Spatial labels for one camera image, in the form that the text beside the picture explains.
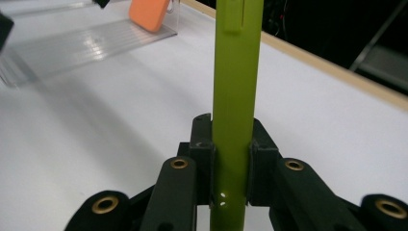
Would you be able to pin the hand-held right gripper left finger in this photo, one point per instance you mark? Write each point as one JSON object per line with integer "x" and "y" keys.
{"x": 203, "y": 154}

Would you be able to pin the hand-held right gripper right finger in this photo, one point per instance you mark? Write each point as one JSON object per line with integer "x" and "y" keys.
{"x": 264, "y": 157}

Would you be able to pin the clear ribbed acrylic rack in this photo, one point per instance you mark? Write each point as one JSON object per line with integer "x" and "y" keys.
{"x": 80, "y": 45}

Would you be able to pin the orange phone case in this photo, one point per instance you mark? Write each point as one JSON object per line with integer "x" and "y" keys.
{"x": 149, "y": 14}

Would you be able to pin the green cartoon phone case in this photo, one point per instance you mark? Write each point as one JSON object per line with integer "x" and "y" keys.
{"x": 235, "y": 96}

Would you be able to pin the metal stand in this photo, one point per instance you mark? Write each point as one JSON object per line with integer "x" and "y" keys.
{"x": 381, "y": 61}

